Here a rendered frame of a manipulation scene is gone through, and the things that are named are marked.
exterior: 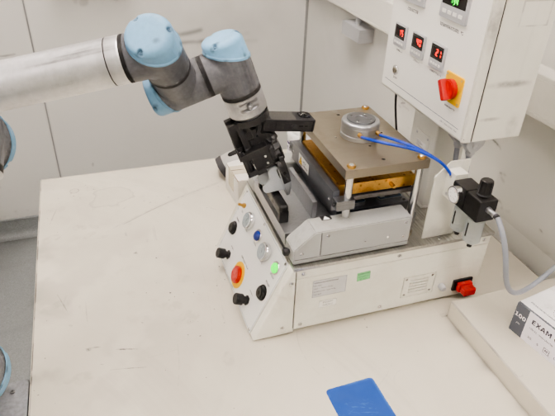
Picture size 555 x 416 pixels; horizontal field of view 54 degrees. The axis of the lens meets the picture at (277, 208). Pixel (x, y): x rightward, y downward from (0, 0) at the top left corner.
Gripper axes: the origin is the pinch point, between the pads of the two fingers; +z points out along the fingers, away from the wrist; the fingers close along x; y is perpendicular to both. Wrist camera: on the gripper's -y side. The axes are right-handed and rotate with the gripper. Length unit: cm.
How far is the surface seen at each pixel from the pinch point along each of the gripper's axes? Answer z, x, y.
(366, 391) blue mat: 25.4, 34.8, 4.2
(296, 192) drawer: 3.2, -1.6, -1.5
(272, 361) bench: 20.5, 22.8, 18.0
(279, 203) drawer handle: -1.9, 6.0, 3.7
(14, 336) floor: 67, -78, 110
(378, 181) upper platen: 0.3, 10.1, -16.0
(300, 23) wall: 26, -150, -52
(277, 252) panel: 6.6, 9.4, 8.1
